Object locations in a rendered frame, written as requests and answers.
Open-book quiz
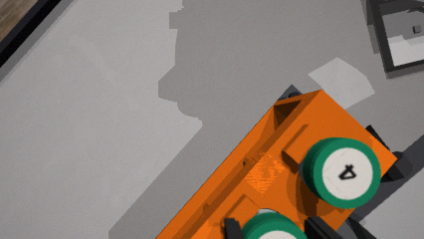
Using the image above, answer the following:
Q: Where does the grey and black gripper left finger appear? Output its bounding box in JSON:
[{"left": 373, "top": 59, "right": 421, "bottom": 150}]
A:
[{"left": 224, "top": 218, "right": 244, "bottom": 239}]

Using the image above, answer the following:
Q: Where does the black mounting bracket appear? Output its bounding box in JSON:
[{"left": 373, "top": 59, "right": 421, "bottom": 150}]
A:
[{"left": 278, "top": 85, "right": 302, "bottom": 101}]

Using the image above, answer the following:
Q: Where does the orange tube rack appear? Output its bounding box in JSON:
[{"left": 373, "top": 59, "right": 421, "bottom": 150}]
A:
[{"left": 155, "top": 90, "right": 397, "bottom": 239}]

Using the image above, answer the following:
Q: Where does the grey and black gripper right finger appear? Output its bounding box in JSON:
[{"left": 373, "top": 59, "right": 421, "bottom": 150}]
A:
[{"left": 304, "top": 216, "right": 343, "bottom": 239}]

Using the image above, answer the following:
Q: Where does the grey key housing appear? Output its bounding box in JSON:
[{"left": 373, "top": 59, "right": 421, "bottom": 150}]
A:
[{"left": 345, "top": 125, "right": 424, "bottom": 239}]

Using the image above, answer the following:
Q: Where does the green screw cap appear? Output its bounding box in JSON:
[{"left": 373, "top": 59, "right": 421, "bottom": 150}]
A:
[
  {"left": 242, "top": 212, "right": 308, "bottom": 239},
  {"left": 303, "top": 137, "right": 381, "bottom": 209}
]

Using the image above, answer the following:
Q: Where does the black table edge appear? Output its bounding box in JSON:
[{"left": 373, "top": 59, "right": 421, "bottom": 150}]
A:
[{"left": 0, "top": 0, "right": 61, "bottom": 68}]

